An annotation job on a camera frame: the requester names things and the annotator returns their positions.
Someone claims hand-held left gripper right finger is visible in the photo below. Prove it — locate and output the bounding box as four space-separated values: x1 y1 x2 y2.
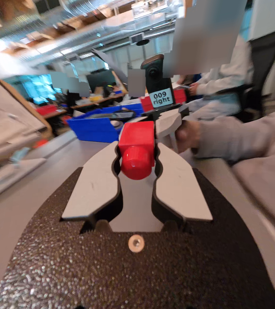
151 142 214 222

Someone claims blue plastic bin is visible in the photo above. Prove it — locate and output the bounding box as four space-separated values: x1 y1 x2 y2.
67 104 145 143

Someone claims person's right hand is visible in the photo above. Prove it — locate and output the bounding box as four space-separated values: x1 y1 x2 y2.
176 120 201 154

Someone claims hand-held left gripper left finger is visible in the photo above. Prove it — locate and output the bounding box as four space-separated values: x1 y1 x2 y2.
62 141 124 220

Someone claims person's right forearm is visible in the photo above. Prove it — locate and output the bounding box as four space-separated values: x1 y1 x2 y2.
195 103 275 166

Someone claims wooden document stand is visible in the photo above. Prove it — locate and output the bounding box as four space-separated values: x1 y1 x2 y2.
0 65 54 205

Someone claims black coiled cable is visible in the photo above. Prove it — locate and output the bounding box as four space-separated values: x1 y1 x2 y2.
107 109 136 122

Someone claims red block with peg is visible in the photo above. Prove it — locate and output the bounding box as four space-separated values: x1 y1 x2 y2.
118 121 156 181

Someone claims black office chair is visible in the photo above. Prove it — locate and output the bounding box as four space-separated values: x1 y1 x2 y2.
236 25 275 122

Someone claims red storage bin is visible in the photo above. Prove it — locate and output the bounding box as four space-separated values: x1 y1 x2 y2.
140 89 187 112

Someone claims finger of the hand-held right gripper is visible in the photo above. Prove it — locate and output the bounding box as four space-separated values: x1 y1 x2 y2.
130 115 154 124
155 111 183 140

